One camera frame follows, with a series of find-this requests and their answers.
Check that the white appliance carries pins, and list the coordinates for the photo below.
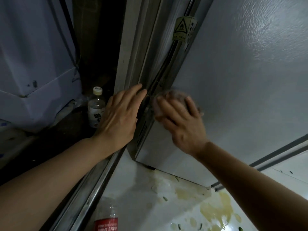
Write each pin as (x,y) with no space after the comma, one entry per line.
(31,69)

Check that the white refrigerator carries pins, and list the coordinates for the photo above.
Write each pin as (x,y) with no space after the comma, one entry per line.
(240,69)

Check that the plastic bottle with red label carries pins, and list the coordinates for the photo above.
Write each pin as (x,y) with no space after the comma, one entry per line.
(105,221)

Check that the grey scouring pad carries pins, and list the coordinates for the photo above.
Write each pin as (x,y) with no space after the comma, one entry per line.
(174,98)

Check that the person's left hand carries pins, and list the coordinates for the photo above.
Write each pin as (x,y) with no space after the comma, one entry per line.
(118,122)

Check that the yellow warning sticker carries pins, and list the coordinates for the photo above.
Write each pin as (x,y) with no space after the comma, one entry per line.
(182,28)

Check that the person's left middle finger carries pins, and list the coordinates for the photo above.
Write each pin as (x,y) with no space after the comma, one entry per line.
(133,92)

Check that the person's left forearm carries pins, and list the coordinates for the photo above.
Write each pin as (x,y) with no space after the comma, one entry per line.
(48,180)

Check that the person's right forearm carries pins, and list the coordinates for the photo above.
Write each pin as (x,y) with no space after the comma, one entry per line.
(250,192)

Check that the clear bottle with white cap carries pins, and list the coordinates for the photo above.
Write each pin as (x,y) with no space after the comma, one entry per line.
(95,110)

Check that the metal door frame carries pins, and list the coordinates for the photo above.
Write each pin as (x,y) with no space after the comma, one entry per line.
(130,45)

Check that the person's right thumb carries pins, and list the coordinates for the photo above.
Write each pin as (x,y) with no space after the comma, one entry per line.
(163,121)

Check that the person's right hand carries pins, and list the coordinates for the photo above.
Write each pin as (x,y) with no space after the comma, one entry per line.
(182,129)

